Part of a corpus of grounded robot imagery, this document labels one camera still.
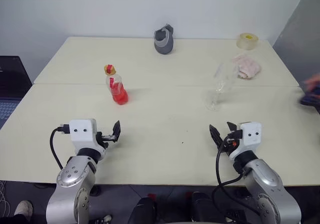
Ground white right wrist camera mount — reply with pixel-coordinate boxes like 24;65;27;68
228;121;263;160

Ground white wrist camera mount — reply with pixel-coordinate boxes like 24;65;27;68
68;118;106;155
228;121;263;160

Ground pink crumpled cloth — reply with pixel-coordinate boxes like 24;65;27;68
230;53;263;80

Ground translucent tape roll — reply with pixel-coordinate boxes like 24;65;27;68
235;32;259;51

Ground dark blue handheld object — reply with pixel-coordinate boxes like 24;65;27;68
299;85;320;114

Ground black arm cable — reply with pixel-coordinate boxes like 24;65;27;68
49;123;71;170
211;135;262;216

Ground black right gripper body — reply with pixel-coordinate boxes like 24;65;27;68
219;129;244;156

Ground red liquid plastic bottle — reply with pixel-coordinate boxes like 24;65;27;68
103;64;129;106

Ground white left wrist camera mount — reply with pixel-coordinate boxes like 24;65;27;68
68;118;106;155

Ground white floor cables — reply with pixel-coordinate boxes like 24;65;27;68
0;180;9;219

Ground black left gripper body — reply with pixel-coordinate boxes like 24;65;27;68
96;131;118;150

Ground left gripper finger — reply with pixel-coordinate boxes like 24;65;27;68
111;120;122;143

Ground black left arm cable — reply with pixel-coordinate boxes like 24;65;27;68
49;123;71;170

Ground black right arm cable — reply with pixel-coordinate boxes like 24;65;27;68
211;135;262;216

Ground dark rounded shape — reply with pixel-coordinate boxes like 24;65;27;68
190;191;219;224
129;196;158;224

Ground bystander hand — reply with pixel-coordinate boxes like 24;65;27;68
305;72;320;90

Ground clear plastic wine glass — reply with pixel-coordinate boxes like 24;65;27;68
205;61;240;112

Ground dark laptop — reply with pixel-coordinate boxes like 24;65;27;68
0;55;34;130

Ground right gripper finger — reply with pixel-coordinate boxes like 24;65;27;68
209;124;224;149
226;121;238;133

